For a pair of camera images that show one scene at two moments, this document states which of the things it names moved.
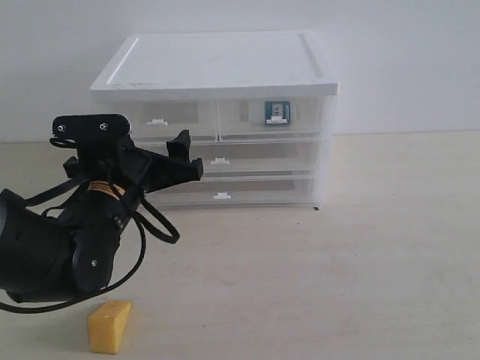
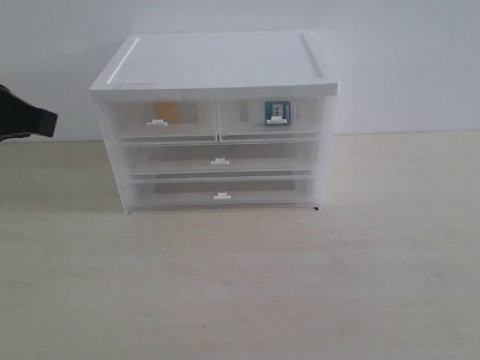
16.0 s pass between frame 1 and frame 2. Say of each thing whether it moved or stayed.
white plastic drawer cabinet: stayed
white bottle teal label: stayed
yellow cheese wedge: moved
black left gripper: moved
